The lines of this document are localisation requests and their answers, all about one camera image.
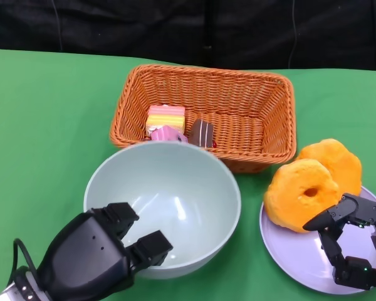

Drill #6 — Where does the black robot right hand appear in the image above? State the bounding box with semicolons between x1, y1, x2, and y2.
303;193;376;291

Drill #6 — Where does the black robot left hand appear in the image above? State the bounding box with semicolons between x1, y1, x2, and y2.
36;202;174;301

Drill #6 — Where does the long orange-white bread loaf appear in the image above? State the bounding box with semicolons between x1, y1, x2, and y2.
264;159;340;234

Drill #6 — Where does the twisted orange-white ring bread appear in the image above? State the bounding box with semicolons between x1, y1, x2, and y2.
296;138;363;196

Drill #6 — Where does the grey-green bowl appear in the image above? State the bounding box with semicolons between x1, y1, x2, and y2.
83;140;242;280

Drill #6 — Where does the small pink cherry cake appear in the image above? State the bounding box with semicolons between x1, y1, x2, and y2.
150;125;189;144

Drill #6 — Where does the pink and yellow layered cake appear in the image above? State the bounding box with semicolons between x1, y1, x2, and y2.
145;105;186;136

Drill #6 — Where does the chocolate cake slice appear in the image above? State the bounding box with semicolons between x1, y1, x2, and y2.
189;118;214;147

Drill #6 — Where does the pale lavender plate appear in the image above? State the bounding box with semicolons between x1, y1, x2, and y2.
259;185;376;295

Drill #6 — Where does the orange wicker basket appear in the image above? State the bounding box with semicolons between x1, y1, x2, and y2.
108;64;298;174

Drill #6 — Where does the green tablecloth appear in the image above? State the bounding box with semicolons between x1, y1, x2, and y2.
0;48;376;301

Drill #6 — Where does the black curtain backdrop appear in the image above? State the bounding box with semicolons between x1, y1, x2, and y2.
0;0;376;71

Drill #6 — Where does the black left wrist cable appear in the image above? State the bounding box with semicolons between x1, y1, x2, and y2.
11;238;38;283

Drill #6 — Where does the thin white hanging cord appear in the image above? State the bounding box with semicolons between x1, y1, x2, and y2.
50;0;63;52
286;0;297;68

